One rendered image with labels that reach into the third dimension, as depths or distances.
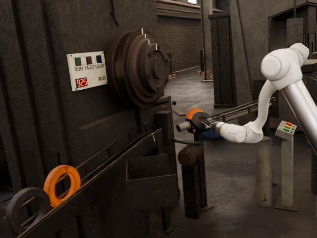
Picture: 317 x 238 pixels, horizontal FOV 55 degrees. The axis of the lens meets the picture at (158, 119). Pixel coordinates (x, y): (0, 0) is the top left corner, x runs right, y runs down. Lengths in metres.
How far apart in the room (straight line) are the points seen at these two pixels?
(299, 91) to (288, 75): 0.09
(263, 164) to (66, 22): 1.62
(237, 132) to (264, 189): 0.70
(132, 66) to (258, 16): 2.89
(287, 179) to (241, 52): 2.41
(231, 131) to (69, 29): 1.07
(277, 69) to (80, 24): 0.98
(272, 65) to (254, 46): 2.91
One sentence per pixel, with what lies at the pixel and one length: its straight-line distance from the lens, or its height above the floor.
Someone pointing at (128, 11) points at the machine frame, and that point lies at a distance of 2.04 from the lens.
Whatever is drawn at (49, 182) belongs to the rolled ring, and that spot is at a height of 0.73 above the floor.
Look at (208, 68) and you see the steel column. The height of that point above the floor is 0.42.
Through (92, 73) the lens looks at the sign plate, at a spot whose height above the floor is 1.13.
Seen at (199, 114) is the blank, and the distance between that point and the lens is 2.22.
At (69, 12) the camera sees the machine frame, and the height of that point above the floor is 1.44.
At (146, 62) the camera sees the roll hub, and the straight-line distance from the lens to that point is 1.71.
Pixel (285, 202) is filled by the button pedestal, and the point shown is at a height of 0.04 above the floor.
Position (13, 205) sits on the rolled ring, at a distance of 1.27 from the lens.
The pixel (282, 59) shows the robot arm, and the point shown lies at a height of 1.13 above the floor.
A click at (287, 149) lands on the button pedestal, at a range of 2.35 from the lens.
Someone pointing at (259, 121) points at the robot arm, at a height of 0.74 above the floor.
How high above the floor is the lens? 1.22
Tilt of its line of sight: 13 degrees down
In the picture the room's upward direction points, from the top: 6 degrees counter-clockwise
